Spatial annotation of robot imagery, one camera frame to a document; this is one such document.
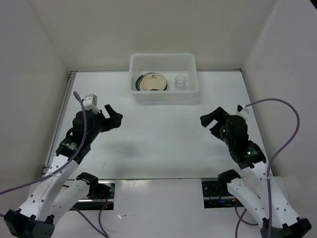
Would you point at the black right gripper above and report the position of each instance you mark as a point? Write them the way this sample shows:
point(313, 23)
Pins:
point(219, 114)

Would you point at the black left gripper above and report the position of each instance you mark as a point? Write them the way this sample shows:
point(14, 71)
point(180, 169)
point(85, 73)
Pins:
point(114, 121)

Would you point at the beige plate with calligraphy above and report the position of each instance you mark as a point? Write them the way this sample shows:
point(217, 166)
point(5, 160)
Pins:
point(153, 83)

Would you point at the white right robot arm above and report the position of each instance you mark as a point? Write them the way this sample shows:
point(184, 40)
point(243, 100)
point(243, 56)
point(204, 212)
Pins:
point(267, 204)

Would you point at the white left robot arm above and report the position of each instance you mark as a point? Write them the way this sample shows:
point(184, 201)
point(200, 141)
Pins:
point(38, 216)

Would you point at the clear glass cup in bin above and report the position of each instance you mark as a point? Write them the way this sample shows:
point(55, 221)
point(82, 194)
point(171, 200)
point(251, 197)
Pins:
point(180, 82)

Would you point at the aluminium table edge rail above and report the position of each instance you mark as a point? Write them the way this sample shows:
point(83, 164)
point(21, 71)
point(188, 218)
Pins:
point(51, 151)

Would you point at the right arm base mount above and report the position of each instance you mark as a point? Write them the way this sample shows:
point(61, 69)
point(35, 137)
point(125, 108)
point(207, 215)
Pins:
point(214, 198)

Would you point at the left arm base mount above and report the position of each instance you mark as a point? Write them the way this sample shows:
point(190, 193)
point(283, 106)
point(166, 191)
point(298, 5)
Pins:
point(101, 196)

